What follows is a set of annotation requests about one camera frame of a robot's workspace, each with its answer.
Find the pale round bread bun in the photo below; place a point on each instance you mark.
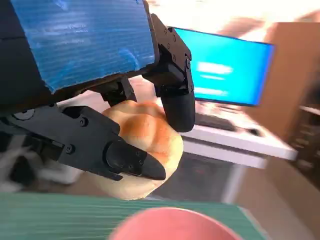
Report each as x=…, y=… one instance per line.
x=150, y=135

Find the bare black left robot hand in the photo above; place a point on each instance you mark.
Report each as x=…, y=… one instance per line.
x=75, y=45

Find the green cutting mat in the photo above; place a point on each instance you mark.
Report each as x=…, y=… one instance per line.
x=62, y=217

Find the black keyboard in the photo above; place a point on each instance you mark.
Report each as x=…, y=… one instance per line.
x=215, y=122

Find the white desk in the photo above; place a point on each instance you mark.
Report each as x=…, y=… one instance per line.
x=237, y=145

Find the computer monitor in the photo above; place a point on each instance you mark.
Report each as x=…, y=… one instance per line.
x=225, y=70

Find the pink bowl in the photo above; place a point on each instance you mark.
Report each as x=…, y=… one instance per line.
x=175, y=225

